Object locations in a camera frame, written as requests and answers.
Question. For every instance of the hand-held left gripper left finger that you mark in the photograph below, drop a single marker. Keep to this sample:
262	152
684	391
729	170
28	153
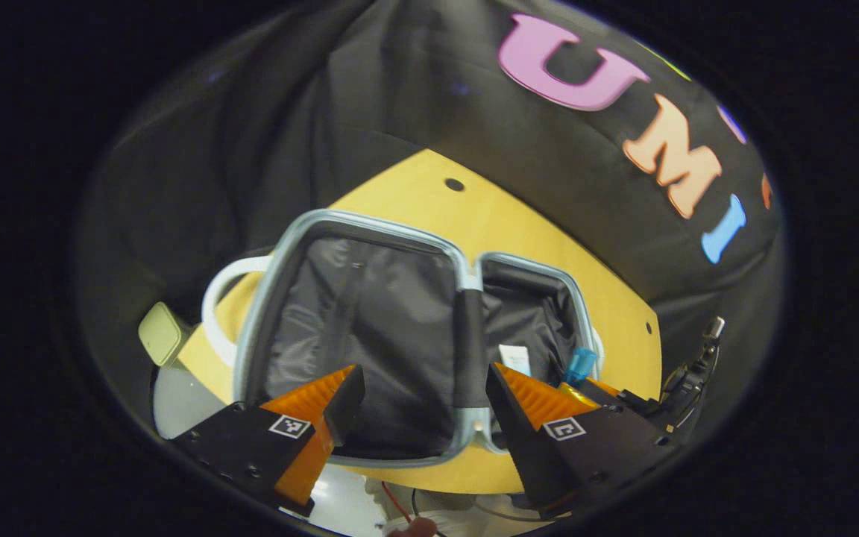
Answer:
346	403

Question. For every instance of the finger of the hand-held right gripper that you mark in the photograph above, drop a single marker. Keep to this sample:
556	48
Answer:
586	391

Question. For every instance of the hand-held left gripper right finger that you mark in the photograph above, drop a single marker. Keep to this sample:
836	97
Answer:
508	425

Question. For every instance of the clear blue tube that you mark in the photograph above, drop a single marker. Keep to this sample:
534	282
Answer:
581	364

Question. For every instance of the white tube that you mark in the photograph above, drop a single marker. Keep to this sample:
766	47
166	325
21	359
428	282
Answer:
515	359

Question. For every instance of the pale blue suitcase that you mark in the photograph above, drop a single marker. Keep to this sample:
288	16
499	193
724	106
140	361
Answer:
385	321

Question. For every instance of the pale green waste bin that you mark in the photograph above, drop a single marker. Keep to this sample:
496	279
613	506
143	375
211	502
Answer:
163	333

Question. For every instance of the black backdrop cloth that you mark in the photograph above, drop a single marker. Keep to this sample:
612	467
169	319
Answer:
400	97

